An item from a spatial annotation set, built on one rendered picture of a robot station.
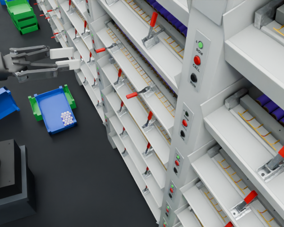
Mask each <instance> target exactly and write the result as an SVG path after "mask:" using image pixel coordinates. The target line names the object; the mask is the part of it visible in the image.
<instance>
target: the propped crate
mask: <svg viewBox="0 0 284 227"><path fill-rule="evenodd" d="M34 96H35V98H36V102H37V105H38V107H39V110H40V112H41V115H42V118H43V120H44V123H45V125H46V128H47V131H48V133H49V135H53V134H55V133H58V132H61V131H63V130H66V129H69V128H71V127H74V126H76V125H77V121H76V119H75V117H74V114H73V112H72V110H71V108H70V105H69V103H68V100H67V98H66V95H65V93H64V90H63V88H62V86H59V88H58V89H55V90H52V91H49V92H46V93H43V94H40V95H37V94H34ZM67 111H69V113H71V115H72V117H73V124H71V125H68V126H64V124H63V121H62V119H61V114H62V113H64V112H67Z"/></svg>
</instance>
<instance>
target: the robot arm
mask: <svg viewBox="0 0 284 227"><path fill-rule="evenodd" d="M9 50H10V54H8V55H4V56H3V55H2V53H1V52H0V81H5V80H7V79H8V77H9V76H12V77H17V78H18V82H19V83H23V82H26V81H31V80H39V79H48V78H56V77H57V75H58V72H62V71H68V70H73V69H80V68H81V60H80V59H73V60H66V61H58V62H56V63H55V64H39V63H31V62H35V61H38V60H41V59H45V58H49V57H50V59H57V58H66V57H73V56H74V48H73V47H69V48H59V49H50V47H49V46H45V45H40V46H32V47H24V48H10V49H9Z"/></svg>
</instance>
